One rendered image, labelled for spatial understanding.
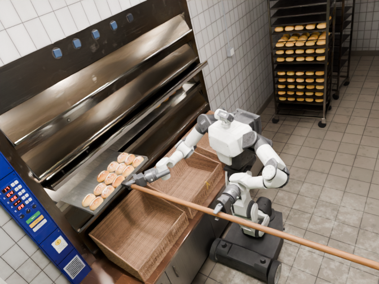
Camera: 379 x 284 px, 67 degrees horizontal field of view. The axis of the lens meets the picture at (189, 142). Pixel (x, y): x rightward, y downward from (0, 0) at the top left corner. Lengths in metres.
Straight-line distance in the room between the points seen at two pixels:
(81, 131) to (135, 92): 0.55
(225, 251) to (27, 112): 1.84
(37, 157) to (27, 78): 0.47
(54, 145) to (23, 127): 0.23
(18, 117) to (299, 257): 2.38
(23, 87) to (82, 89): 0.37
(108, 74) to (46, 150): 0.67
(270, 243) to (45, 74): 2.13
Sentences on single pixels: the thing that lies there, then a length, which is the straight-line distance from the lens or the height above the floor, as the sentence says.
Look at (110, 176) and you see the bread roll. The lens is 2.06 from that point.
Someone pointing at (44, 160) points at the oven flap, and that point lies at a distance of 1.98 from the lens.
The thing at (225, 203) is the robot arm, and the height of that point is 1.24.
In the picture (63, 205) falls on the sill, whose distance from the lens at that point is 2.15.
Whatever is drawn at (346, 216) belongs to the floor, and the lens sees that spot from 3.14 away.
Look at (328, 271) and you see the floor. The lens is 2.79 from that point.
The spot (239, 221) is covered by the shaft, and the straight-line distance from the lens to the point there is 1.53.
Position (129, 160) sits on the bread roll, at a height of 1.22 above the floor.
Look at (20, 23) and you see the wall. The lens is 1.89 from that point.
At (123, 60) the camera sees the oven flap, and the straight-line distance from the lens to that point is 2.27.
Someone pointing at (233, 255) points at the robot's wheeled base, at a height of 0.19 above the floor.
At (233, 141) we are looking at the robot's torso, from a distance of 1.74.
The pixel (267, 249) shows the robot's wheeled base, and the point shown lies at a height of 0.17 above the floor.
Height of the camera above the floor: 2.40
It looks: 34 degrees down
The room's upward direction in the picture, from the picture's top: 16 degrees counter-clockwise
